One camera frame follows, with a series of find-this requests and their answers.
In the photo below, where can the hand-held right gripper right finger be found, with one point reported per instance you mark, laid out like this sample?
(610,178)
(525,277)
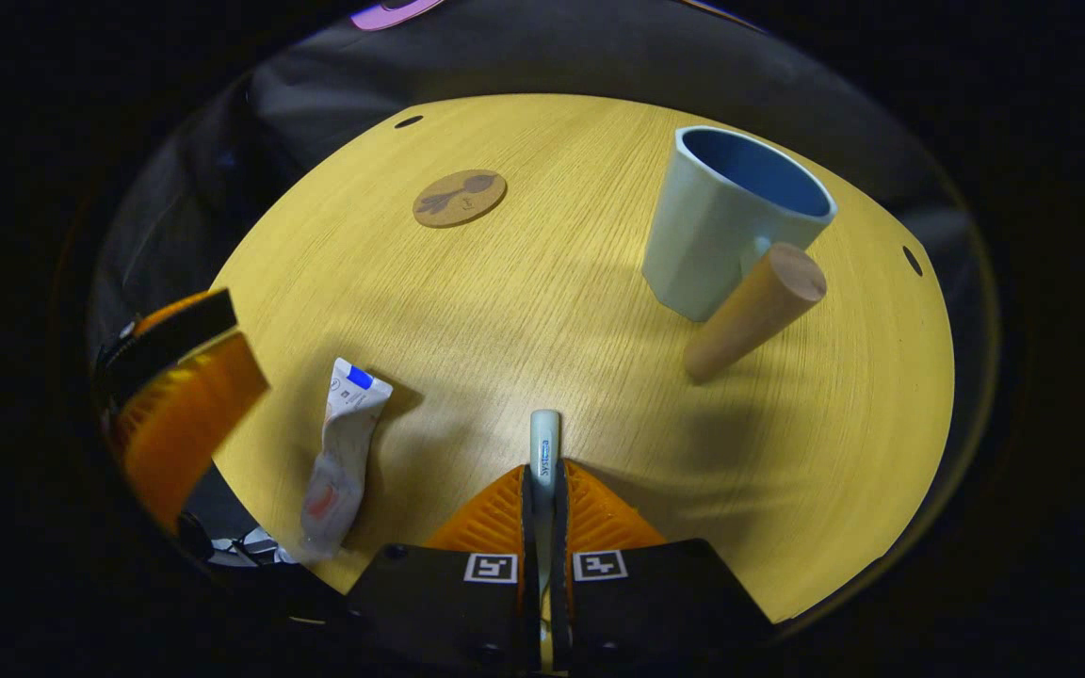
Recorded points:
(646,603)

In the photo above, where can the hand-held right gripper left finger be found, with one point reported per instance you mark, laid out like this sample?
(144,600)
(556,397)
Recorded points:
(448,612)

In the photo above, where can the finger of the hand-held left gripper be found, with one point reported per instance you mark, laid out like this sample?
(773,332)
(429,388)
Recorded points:
(189,424)
(166,344)

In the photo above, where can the white toothpaste tube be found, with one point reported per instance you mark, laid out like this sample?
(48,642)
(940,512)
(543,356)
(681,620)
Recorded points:
(345,443)

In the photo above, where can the pale green toothbrush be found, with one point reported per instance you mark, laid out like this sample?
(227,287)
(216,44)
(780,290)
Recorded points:
(544,443)

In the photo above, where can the round cork coaster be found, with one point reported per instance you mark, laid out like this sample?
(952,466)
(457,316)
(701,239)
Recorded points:
(460,198)

